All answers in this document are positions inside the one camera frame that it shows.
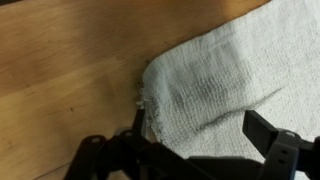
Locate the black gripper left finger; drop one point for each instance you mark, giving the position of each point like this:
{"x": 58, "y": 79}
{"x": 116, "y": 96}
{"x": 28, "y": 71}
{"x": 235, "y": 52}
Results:
{"x": 110, "y": 156}

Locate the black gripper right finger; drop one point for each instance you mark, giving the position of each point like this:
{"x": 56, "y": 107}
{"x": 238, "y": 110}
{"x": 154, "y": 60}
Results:
{"x": 286, "y": 153}

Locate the white woven towel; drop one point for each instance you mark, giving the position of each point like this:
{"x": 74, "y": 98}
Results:
{"x": 233, "y": 66}

